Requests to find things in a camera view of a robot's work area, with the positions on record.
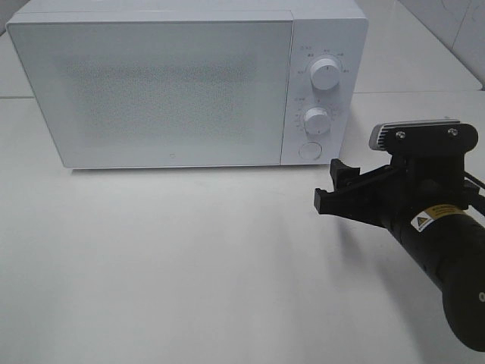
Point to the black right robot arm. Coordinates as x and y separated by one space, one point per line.
448 245

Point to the white microwave oven body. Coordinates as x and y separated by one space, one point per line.
319 28

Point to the upper white power knob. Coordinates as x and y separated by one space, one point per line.
325 72

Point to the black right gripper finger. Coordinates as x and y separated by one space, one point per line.
341 172
339 203

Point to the round white door button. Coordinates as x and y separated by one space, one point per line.
310 151

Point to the white microwave door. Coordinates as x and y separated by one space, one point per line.
159 95

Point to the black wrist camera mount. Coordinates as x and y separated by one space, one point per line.
408 141

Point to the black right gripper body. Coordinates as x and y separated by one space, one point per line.
409 185

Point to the white timer knob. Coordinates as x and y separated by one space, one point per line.
316 121

